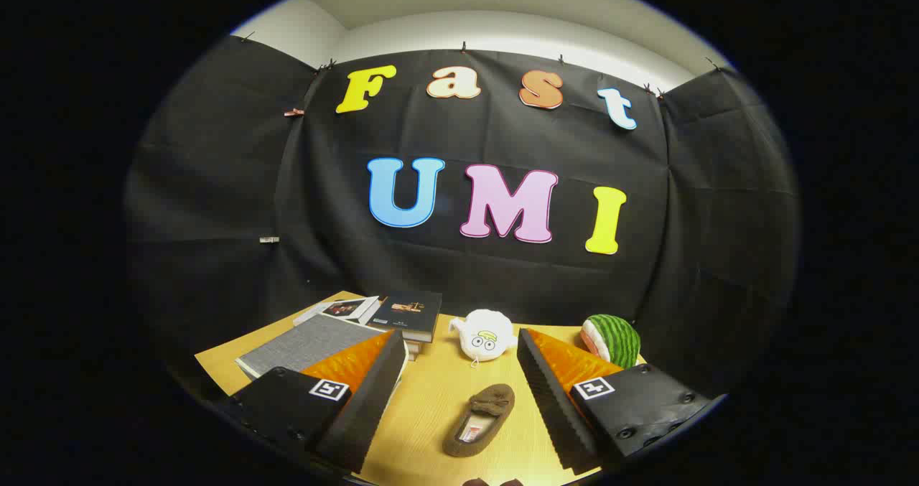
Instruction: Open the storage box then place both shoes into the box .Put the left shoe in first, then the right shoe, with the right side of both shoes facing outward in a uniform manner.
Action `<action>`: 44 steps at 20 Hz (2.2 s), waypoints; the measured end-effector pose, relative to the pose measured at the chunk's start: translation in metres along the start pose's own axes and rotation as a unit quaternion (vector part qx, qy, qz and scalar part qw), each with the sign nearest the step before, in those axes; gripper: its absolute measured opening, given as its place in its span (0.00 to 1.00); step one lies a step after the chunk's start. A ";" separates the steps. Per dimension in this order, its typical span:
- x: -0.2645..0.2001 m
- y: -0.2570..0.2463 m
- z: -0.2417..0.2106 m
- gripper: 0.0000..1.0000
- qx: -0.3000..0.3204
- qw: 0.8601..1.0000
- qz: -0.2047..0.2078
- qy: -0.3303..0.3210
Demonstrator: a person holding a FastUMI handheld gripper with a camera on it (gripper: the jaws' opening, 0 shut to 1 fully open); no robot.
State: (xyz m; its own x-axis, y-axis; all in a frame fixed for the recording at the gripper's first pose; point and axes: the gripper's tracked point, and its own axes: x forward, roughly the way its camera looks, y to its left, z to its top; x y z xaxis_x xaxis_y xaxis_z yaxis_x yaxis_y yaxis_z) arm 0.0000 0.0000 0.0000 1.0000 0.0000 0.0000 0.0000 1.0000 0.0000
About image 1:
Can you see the black backdrop cloth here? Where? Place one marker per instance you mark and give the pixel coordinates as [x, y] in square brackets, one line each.
[215, 184]

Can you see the dark cover book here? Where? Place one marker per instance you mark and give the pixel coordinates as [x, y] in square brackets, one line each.
[409, 314]

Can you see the brown cover book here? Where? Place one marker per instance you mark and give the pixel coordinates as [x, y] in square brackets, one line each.
[415, 348]

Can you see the watermelon slice plush toy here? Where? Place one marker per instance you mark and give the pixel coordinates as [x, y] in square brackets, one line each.
[614, 339]

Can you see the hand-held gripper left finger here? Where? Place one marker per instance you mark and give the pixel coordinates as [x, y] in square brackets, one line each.
[362, 407]

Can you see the grey fabric storage box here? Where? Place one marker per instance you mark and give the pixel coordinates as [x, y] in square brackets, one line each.
[309, 342]

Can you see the white plush toy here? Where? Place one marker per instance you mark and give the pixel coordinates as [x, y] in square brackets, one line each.
[484, 335]

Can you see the white cover book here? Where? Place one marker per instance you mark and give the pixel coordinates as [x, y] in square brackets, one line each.
[344, 309]

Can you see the brown fuzzy slipper shoe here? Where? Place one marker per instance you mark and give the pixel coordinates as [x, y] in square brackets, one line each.
[475, 482]
[492, 403]

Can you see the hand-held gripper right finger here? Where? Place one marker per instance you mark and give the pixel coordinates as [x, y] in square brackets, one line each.
[549, 393]

